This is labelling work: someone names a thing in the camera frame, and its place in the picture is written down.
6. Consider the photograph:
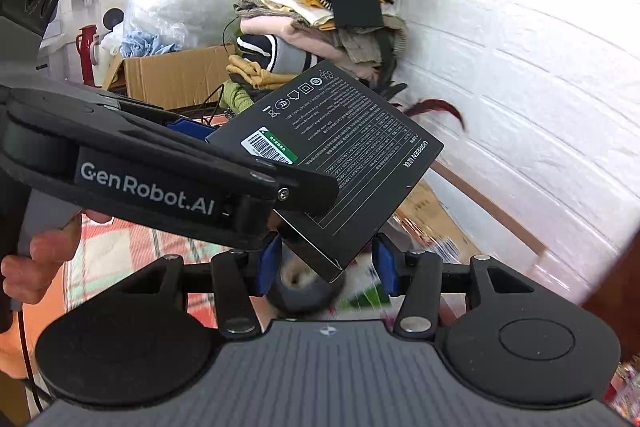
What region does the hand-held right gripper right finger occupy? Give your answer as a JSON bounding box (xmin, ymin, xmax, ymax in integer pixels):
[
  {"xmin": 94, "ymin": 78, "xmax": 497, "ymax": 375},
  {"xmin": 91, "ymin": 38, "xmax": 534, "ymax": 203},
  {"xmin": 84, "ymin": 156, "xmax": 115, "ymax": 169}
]
[{"xmin": 371, "ymin": 234, "xmax": 536, "ymax": 340}]

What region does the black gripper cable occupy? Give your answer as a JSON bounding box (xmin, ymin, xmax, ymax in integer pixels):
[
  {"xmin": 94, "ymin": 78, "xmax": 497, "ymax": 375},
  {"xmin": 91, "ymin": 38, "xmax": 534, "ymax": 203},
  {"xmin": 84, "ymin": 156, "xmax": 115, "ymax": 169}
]
[{"xmin": 17, "ymin": 307, "xmax": 47, "ymax": 413}]

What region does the black box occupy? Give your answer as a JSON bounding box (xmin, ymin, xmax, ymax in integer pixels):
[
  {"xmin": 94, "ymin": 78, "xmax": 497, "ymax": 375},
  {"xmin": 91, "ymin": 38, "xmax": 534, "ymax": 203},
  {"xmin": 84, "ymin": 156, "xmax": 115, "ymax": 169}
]
[{"xmin": 205, "ymin": 59, "xmax": 444, "ymax": 284}]

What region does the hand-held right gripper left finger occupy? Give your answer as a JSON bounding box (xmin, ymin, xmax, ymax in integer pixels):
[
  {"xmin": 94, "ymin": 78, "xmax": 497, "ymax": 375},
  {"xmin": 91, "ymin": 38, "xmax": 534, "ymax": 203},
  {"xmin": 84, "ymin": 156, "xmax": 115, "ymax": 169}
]
[{"xmin": 107, "ymin": 232, "xmax": 283, "ymax": 340}]

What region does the red thermos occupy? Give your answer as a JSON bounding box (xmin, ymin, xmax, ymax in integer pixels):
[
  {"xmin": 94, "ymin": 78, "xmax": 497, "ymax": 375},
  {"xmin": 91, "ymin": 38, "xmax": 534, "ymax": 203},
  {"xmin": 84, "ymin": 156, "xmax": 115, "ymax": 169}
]
[{"xmin": 76, "ymin": 25, "xmax": 98, "ymax": 88}]

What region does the plain cardboard carton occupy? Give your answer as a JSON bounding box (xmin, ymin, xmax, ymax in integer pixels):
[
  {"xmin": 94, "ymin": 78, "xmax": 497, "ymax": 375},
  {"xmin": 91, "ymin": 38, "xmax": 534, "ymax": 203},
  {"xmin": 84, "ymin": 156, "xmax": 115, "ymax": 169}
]
[{"xmin": 102, "ymin": 44, "xmax": 238, "ymax": 112}]

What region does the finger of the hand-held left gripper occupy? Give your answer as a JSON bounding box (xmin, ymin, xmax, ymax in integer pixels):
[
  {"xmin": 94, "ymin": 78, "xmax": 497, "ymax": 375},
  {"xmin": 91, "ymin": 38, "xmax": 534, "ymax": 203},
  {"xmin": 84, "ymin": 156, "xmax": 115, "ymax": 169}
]
[
  {"xmin": 250, "ymin": 159, "xmax": 341, "ymax": 216},
  {"xmin": 167, "ymin": 118, "xmax": 221, "ymax": 142}
]

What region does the white printed pouch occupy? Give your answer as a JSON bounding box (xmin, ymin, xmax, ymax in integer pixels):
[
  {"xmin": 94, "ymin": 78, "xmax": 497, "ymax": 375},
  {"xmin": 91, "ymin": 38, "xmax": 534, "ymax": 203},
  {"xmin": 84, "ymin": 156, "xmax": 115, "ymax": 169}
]
[{"xmin": 340, "ymin": 267, "xmax": 396, "ymax": 310}]

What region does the person's left hand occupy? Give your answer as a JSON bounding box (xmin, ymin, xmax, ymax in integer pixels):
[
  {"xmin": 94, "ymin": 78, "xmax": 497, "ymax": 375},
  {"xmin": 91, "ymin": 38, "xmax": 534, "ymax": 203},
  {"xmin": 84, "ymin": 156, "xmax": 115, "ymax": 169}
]
[{"xmin": 0, "ymin": 211, "xmax": 113, "ymax": 305}]

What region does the black tape roll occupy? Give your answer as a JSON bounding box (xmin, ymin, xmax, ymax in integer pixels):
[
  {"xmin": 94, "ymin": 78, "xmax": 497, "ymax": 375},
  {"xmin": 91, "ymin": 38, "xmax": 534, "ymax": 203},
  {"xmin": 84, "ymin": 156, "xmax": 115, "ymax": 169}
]
[{"xmin": 269, "ymin": 257, "xmax": 346, "ymax": 315}]

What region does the light blue cloth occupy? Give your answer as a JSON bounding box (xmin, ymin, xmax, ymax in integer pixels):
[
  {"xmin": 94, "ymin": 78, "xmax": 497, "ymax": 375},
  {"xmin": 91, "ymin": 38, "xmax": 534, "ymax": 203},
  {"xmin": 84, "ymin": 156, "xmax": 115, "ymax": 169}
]
[{"xmin": 120, "ymin": 30, "xmax": 178, "ymax": 58}]

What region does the brown cardboard box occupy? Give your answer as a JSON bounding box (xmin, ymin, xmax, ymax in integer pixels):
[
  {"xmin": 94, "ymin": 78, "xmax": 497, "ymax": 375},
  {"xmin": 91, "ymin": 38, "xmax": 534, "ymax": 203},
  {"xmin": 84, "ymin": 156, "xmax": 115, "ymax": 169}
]
[{"xmin": 395, "ymin": 159, "xmax": 551, "ymax": 268}]

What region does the dark red feather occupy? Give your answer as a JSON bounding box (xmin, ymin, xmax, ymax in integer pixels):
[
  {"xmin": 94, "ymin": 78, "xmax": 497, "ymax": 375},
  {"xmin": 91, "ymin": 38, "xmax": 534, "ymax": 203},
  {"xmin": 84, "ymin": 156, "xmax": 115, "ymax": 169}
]
[{"xmin": 404, "ymin": 98, "xmax": 467, "ymax": 131}]

